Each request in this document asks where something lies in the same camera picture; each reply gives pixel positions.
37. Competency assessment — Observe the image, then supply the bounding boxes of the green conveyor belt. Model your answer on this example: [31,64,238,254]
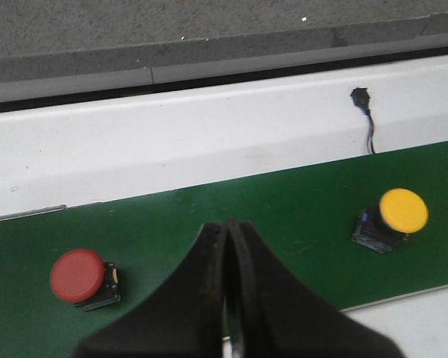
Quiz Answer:
[0,142,448,357]

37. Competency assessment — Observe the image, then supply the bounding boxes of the small black sensor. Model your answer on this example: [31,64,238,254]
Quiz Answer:
[350,87,376,154]

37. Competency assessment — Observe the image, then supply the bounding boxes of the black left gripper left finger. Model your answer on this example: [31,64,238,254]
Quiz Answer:
[71,223,226,357]

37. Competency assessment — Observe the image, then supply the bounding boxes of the left grey stone slab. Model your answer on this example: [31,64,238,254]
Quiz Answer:
[0,1,340,84]

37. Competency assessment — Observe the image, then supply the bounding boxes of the grey stone slab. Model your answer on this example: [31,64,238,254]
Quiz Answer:
[332,1,448,48]
[0,1,340,84]

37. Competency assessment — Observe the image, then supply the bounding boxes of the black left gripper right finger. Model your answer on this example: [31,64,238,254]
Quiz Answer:
[226,222,404,357]

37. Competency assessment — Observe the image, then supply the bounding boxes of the right grey stone slab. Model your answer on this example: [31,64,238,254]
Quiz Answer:
[332,1,448,48]

